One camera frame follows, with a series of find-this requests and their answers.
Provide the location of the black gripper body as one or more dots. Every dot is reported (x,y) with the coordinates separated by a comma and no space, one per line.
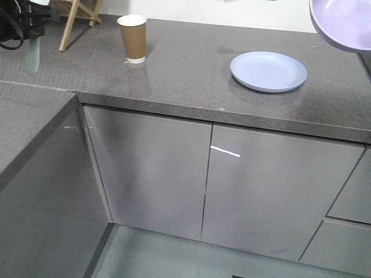
(26,19)

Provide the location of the pale green plastic spoon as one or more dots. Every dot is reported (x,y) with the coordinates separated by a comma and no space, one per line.
(32,56)

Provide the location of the brown paper cup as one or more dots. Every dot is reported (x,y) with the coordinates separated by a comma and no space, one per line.
(133,31)

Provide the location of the lilac plastic bowl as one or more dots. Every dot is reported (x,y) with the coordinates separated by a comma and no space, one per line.
(343,24)

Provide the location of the light blue plastic plate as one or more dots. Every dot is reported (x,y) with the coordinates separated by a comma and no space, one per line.
(268,72)

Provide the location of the grey left cabinet door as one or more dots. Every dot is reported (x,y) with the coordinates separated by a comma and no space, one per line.
(153,169)

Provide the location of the grey cabinet door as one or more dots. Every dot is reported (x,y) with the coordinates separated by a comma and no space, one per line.
(268,192)
(153,169)

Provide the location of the grey corner cabinet side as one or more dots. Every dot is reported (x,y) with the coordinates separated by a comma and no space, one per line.
(52,213)

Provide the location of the grey right cabinet door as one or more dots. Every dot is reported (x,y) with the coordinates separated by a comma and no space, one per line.
(268,192)

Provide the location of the grey drawer front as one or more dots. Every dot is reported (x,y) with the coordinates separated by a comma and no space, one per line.
(342,241)

